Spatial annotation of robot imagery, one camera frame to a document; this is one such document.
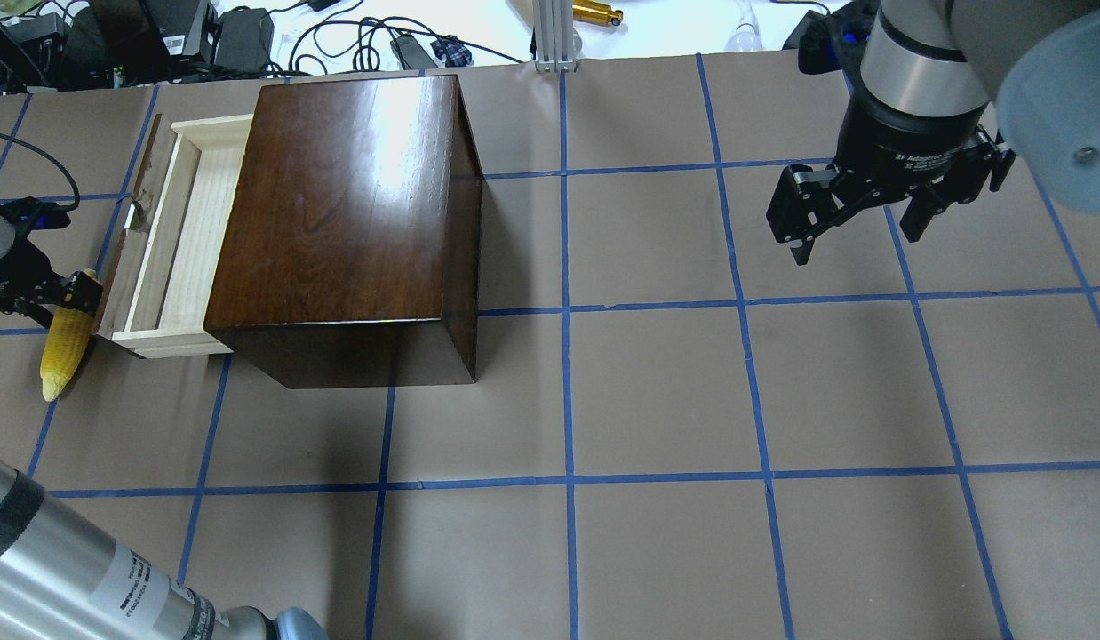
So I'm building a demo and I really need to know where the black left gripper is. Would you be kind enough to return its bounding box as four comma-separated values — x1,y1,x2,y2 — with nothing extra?
0,234,103,331

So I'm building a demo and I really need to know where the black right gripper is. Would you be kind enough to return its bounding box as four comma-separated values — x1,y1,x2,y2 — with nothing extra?
767,93,1016,266

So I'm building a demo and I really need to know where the yellow toy corn cob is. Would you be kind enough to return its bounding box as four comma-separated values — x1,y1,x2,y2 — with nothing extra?
39,268,96,402

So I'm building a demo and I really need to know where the light wood drawer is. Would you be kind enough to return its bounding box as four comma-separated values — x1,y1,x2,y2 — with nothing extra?
92,114,252,358

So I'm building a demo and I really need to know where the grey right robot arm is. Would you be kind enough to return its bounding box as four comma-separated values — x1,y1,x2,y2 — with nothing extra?
103,1,1100,335

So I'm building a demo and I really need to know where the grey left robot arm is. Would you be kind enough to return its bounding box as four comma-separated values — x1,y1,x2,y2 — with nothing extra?
0,197,72,329

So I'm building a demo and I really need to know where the white plastic bulb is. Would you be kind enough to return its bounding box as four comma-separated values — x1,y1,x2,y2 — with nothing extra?
724,0,765,52

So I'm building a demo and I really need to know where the black electronics box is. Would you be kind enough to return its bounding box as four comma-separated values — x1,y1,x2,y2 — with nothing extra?
90,1,219,84

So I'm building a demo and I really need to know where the dark brown wooden cabinet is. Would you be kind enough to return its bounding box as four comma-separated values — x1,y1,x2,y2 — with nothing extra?
204,76,482,389

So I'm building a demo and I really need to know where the black power adapter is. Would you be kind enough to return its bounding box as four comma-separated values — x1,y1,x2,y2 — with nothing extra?
212,7,274,73

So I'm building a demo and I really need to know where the gold cylindrical part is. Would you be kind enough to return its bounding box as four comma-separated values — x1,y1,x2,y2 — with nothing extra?
571,0,624,26

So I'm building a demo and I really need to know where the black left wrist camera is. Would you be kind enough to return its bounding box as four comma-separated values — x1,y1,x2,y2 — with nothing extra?
0,197,74,236

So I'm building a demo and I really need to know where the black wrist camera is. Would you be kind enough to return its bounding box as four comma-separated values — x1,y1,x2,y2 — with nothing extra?
782,1,881,76
0,197,74,236

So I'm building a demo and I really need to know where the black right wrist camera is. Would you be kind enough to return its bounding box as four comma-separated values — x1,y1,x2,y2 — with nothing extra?
782,1,881,76

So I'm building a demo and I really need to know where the aluminium extrusion post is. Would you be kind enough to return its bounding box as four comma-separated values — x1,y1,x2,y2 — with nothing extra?
532,0,578,73

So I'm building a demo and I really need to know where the black tangled cable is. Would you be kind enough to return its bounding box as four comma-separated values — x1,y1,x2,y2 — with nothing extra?
288,16,524,76

